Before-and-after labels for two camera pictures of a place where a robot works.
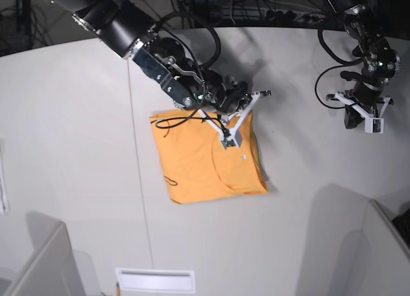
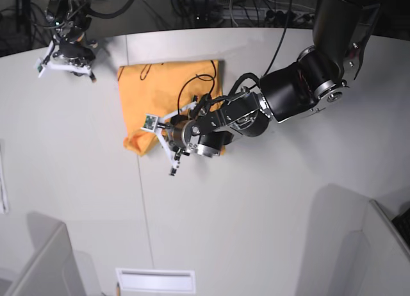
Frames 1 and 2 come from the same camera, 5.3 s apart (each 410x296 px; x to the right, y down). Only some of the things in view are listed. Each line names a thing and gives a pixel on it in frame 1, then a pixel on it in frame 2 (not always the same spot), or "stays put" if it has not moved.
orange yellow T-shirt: [196, 164] to [149, 93]
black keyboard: [402, 223] stays put
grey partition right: [389, 255] stays put
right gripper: [366, 93] to [184, 135]
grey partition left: [52, 270] stays put
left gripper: [237, 92] to [78, 54]
